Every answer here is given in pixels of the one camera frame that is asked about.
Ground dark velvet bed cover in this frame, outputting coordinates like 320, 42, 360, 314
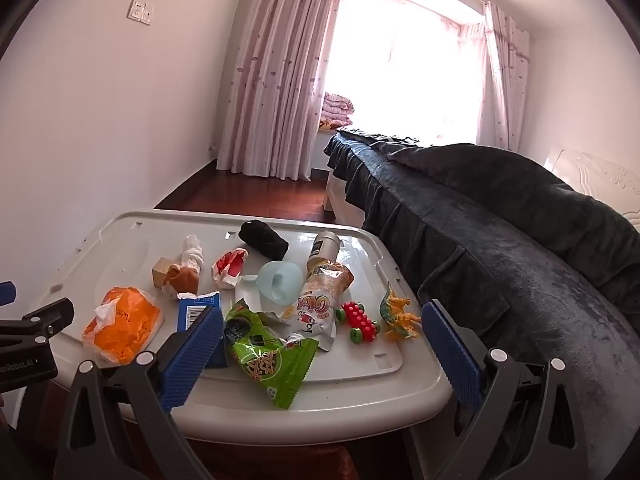
324, 127, 640, 480

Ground beige bottle with grey cap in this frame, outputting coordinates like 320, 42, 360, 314
306, 231, 342, 273

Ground small cardboard box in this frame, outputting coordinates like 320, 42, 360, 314
152, 257, 176, 288

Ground red toy car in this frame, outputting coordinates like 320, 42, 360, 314
335, 301, 381, 345

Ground bright window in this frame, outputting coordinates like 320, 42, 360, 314
320, 0, 488, 146

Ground dark blanket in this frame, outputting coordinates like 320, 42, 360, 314
390, 144, 640, 311

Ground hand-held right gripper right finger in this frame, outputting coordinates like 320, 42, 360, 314
422, 300, 588, 480

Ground white orange snack bag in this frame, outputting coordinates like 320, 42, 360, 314
280, 262, 355, 352

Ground light blue cup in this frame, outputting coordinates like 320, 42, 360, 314
257, 260, 303, 306

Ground blue snack packet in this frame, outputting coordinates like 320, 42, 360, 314
177, 292, 228, 368

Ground white plastic storage box lid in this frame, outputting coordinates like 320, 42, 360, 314
37, 208, 448, 448

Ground red white wrapper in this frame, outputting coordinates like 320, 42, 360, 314
211, 248, 249, 291

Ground pink patterned curtain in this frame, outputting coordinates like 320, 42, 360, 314
477, 2, 531, 153
216, 0, 348, 181

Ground white headboard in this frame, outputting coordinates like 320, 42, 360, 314
542, 149, 640, 233

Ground green snack wrapper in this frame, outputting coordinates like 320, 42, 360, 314
222, 300, 320, 411

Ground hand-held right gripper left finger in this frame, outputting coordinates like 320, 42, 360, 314
52, 305, 226, 480

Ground white bed frame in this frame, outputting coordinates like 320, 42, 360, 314
322, 170, 366, 226

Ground orange bottle with label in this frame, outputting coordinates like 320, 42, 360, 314
81, 286, 163, 366

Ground folded pink quilts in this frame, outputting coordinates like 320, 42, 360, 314
320, 92, 355, 131

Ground white tissue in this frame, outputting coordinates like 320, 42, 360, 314
181, 235, 206, 281

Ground yellow green dinosaur toy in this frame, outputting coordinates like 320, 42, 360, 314
378, 282, 423, 343

